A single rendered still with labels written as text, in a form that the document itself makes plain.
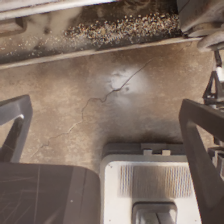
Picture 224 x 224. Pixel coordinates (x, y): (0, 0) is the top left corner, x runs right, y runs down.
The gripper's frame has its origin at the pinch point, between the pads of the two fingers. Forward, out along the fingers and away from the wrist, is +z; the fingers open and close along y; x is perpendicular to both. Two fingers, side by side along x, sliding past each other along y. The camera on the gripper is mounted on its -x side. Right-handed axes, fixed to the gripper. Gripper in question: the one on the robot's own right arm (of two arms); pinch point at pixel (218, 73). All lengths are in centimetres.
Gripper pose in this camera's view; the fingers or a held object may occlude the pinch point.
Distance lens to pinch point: 60.7
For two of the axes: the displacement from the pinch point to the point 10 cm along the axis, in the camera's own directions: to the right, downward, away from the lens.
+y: -9.7, 1.6, -1.9
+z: -1.4, -9.8, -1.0
